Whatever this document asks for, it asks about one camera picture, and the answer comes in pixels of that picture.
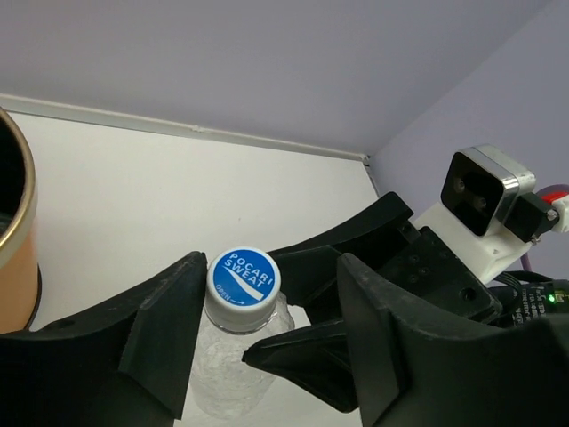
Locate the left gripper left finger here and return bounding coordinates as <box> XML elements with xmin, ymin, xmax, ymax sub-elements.
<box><xmin>1</xmin><ymin>252</ymin><xmax>207</xmax><ymax>426</ymax></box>

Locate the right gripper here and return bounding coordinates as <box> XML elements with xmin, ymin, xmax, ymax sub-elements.
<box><xmin>269</xmin><ymin>192</ymin><xmax>502</xmax><ymax>324</ymax></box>

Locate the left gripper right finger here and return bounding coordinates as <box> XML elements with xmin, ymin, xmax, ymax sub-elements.
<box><xmin>337</xmin><ymin>254</ymin><xmax>568</xmax><ymax>426</ymax></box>

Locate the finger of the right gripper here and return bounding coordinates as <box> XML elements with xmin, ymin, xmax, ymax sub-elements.
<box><xmin>242</xmin><ymin>318</ymin><xmax>358</xmax><ymax>412</ymax></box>

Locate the clear bottle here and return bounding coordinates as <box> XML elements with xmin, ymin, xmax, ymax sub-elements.
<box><xmin>189</xmin><ymin>246</ymin><xmax>294</xmax><ymax>419</ymax></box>

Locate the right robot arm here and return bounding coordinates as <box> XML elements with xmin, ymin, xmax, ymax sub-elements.
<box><xmin>243</xmin><ymin>192</ymin><xmax>568</xmax><ymax>426</ymax></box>

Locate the orange cylindrical bin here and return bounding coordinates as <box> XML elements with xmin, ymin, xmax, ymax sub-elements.
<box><xmin>1</xmin><ymin>110</ymin><xmax>42</xmax><ymax>334</ymax></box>

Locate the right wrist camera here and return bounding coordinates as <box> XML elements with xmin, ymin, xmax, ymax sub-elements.
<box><xmin>413</xmin><ymin>144</ymin><xmax>568</xmax><ymax>285</ymax></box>

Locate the aluminium table edge rail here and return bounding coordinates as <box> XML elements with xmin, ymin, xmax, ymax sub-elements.
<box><xmin>1</xmin><ymin>93</ymin><xmax>381</xmax><ymax>196</ymax></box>

